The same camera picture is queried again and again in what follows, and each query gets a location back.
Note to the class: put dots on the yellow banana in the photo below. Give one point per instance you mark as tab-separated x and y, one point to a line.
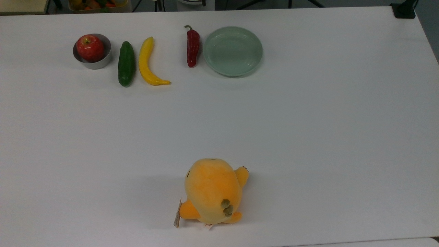
145	63

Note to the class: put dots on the red apple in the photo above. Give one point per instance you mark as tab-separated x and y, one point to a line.
90	48

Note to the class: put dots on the green cucumber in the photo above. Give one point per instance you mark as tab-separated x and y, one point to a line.
126	65

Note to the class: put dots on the wooden side table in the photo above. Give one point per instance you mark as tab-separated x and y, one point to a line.
22	6

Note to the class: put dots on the clear box of toy fruit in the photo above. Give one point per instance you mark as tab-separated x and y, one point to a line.
97	4

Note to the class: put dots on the round metal bowl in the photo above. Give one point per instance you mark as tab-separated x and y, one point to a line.
102	62

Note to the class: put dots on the black table clamp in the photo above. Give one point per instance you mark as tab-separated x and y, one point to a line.
404	10

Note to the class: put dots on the pale green plate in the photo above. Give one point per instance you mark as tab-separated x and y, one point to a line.
233	50

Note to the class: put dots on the orange plush toy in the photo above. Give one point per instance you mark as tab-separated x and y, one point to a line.
212	188

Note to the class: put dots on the black tripod legs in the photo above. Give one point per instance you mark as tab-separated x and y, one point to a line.
274	3

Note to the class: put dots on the red chili pepper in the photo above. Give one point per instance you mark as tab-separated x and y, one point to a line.
192	46

